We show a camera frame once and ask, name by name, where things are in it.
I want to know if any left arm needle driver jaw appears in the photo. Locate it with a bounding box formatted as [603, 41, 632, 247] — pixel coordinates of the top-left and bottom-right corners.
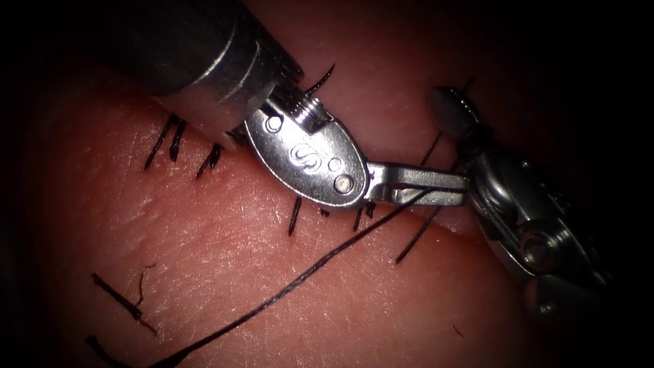
[367, 162, 469, 201]
[380, 187, 469, 208]

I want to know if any right arm needle driver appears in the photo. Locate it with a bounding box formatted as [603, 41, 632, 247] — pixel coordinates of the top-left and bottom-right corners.
[466, 138, 615, 319]

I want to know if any left arm needle driver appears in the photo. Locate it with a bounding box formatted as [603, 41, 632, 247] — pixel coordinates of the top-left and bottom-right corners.
[227, 76, 372, 210]

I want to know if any right arm needle driver jaw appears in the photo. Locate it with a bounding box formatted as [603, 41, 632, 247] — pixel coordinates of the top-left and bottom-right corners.
[428, 85, 485, 150]

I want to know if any black stitching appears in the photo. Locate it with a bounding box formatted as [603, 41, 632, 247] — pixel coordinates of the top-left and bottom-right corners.
[144, 63, 444, 265]

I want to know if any tissue pad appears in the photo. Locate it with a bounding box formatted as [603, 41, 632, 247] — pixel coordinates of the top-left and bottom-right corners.
[0, 0, 654, 368]

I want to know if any frayed black thread piece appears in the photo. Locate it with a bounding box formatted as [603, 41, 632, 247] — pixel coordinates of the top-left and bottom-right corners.
[91, 262, 160, 337]

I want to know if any short black thread piece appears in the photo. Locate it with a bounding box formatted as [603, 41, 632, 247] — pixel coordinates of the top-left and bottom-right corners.
[85, 334, 131, 368]

